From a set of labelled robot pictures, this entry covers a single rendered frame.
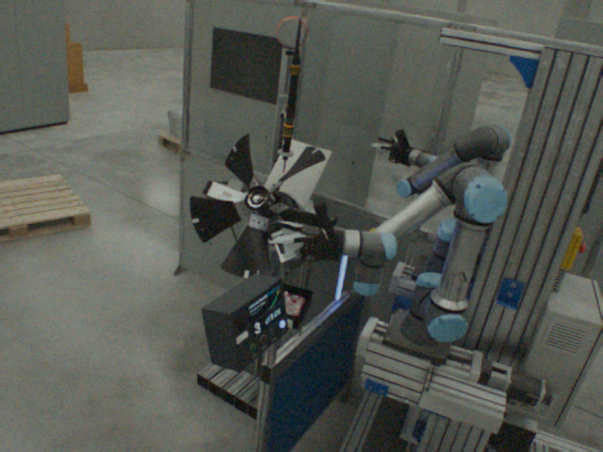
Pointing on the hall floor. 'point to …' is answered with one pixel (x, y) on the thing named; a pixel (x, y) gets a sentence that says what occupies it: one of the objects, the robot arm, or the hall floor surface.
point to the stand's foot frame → (233, 386)
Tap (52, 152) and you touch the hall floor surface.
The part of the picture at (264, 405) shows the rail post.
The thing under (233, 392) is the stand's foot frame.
